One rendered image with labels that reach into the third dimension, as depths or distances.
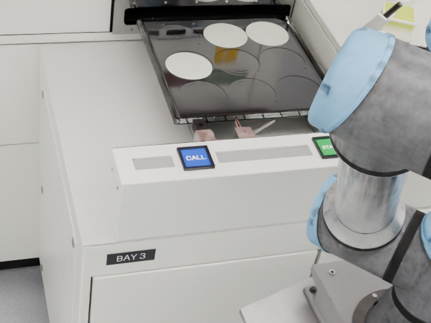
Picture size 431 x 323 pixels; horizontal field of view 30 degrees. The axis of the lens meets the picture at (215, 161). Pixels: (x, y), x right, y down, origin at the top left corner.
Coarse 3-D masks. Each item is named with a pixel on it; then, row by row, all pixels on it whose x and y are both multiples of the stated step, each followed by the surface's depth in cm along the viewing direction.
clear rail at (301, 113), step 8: (272, 112) 164; (280, 112) 164; (288, 112) 164; (296, 112) 165; (304, 112) 165; (184, 120) 158; (192, 120) 158; (208, 120) 159; (216, 120) 160; (224, 120) 161; (232, 120) 161
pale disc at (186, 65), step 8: (176, 56) 174; (184, 56) 174; (192, 56) 175; (200, 56) 175; (168, 64) 171; (176, 64) 172; (184, 64) 172; (192, 64) 173; (200, 64) 173; (208, 64) 174; (176, 72) 169; (184, 72) 170; (192, 72) 170; (200, 72) 171; (208, 72) 171
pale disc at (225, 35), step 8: (216, 24) 186; (224, 24) 186; (208, 32) 183; (216, 32) 184; (224, 32) 184; (232, 32) 184; (240, 32) 185; (208, 40) 180; (216, 40) 181; (224, 40) 181; (232, 40) 182; (240, 40) 182
